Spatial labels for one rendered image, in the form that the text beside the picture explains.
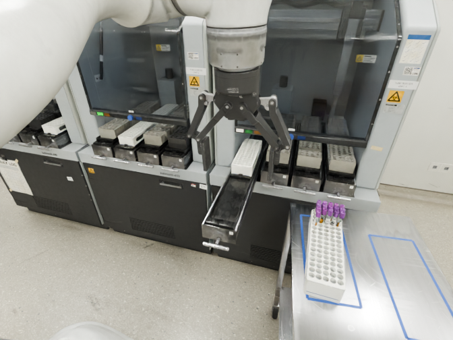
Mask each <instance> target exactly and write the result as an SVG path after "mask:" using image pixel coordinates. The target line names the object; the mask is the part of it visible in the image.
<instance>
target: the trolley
mask: <svg viewBox="0 0 453 340"><path fill-rule="evenodd" d="M315 208H316V206H314V205H308V204H297V203H292V202H291V203H290V205H289V217H288V221H287V225H286V232H285V237H284V243H283V248H282V256H281V259H280V267H279V271H278V278H277V282H276V290H275V294H274V301H273V302H272V317H273V319H277V317H278V313H279V339H278V340H453V289H452V288H451V286H450V284H449V282H448V280H447V279H446V277H445V276H444V274H443V272H442V270H441V268H440V267H439V265H438V264H437V262H436V261H435V258H434V257H433V255H432V253H431V252H430V250H429V248H428V247H427V245H426V243H425V242H424V240H423V238H422V237H421V235H420V233H419V232H418V230H417V228H416V227H415V224H414V223H413V221H412V220H411V218H410V217H406V216H400V215H389V214H383V213H377V212H366V211H360V210H349V209H345V216H344V219H343V220H342V237H343V248H344V269H345V281H346V290H345V292H344V295H343V297H342V299H341V301H340V303H339V304H337V303H335V302H331V301H328V300H324V299H321V298H318V297H314V296H311V295H307V294H304V293H303V280H304V274H305V259H306V251H307V236H308V227H309V219H310V216H311V211H312V210H315ZM290 243H291V288H288V287H282V280H283V277H284V270H285V266H286V260H287V256H288V252H289V246H290ZM279 298H280V299H279ZM278 301H279V302H278Z"/></svg>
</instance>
